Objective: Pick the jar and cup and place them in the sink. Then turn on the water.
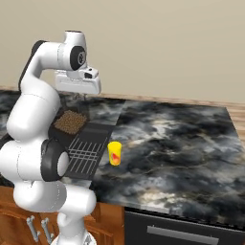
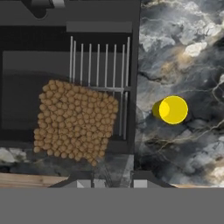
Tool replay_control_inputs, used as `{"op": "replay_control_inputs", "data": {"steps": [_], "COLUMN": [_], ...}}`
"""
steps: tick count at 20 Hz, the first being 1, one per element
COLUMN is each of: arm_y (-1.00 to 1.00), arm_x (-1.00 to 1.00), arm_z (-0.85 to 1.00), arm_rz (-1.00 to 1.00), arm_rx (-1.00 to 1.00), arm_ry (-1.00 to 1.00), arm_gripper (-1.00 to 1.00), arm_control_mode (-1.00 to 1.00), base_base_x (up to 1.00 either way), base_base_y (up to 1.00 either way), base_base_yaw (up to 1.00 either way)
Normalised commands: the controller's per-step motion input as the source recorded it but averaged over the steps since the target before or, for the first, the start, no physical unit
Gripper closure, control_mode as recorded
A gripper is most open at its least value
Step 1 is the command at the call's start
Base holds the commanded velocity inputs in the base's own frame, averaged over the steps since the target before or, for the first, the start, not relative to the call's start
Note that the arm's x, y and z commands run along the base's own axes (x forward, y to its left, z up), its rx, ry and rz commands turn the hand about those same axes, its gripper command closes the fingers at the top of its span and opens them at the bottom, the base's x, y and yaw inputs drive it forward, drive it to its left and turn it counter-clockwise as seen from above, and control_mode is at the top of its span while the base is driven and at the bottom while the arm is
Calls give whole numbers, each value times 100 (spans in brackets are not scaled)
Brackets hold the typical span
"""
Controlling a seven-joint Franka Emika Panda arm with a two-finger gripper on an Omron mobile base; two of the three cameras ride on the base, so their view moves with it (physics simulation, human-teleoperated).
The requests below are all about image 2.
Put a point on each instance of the dark grey sink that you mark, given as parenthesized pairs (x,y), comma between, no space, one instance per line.
(23,87)

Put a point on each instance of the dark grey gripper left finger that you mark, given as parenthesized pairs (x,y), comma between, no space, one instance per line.
(81,175)

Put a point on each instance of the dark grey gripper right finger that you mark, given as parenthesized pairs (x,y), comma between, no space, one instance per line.
(143,175)

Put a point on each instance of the yellow cup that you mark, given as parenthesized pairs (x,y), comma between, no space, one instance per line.
(173,110)

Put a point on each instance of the grey tap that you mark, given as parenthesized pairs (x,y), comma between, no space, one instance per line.
(40,5)

